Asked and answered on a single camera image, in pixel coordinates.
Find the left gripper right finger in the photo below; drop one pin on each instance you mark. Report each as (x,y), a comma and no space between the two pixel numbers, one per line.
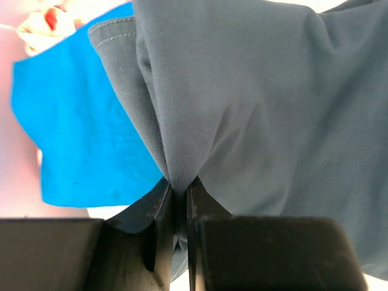
(228,252)

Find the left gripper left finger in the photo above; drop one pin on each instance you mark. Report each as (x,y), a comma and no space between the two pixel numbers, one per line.
(130,251)

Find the folded teal t shirt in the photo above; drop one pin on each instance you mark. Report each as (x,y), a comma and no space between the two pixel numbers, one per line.
(92,156)

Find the dark blue-grey t shirt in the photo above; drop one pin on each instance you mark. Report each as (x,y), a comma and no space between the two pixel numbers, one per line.
(277,109)

